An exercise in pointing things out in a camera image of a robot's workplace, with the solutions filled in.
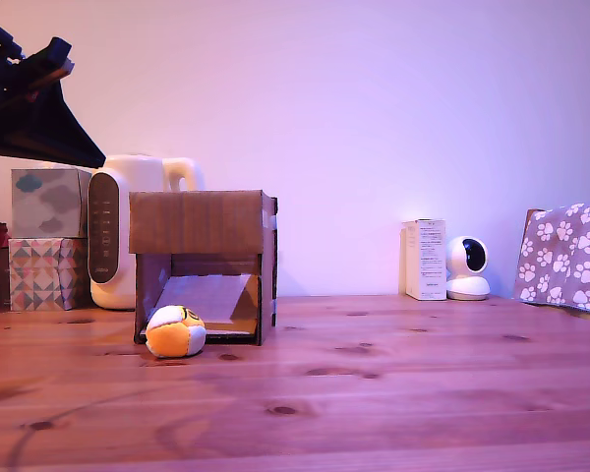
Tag orange and white footbag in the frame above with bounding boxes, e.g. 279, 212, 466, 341
145, 304, 207, 359

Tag cardboard dice tower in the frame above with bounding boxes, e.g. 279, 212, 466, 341
128, 189, 279, 347

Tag cloud print tissue box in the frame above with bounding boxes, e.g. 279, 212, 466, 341
10, 167, 94, 240

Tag white electric kettle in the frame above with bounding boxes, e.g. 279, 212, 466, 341
87, 153, 208, 312

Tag triangle pattern tissue box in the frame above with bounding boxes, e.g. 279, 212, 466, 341
7, 237, 92, 313

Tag white printed carton box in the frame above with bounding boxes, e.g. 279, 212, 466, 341
399, 218, 448, 302

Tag paw print blanket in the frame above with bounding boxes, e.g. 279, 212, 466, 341
513, 200, 590, 321

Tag small white round camera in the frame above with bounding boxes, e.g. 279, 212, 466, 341
443, 235, 492, 302

